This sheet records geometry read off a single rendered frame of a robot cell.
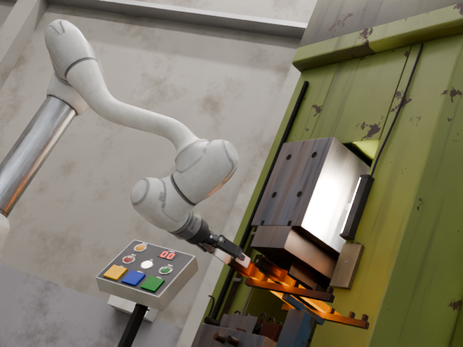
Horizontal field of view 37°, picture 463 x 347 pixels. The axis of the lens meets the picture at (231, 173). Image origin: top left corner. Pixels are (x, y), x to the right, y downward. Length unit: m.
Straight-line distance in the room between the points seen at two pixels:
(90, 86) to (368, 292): 1.19
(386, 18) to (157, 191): 1.74
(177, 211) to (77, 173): 6.00
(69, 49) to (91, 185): 5.62
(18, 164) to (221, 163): 0.64
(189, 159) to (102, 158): 5.97
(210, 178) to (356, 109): 1.42
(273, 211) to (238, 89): 4.77
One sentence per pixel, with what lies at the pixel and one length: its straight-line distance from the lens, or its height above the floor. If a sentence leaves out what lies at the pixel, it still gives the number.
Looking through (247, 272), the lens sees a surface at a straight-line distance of 2.06.
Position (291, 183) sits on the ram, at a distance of 2.79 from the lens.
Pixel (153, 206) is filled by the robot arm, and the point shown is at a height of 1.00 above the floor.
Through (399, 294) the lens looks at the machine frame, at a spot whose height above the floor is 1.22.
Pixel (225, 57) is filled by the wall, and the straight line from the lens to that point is 7.78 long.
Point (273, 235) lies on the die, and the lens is 2.71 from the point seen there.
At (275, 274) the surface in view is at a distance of 1.98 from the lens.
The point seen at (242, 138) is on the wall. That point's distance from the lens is 7.13.
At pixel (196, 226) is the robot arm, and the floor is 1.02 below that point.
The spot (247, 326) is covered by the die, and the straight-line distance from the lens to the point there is 2.59.
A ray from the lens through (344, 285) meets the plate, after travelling 2.52.
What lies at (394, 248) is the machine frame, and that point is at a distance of 2.48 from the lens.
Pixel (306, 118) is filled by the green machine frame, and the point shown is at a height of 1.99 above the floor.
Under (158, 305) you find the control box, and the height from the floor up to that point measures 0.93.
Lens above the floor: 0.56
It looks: 20 degrees up
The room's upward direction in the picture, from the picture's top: 23 degrees clockwise
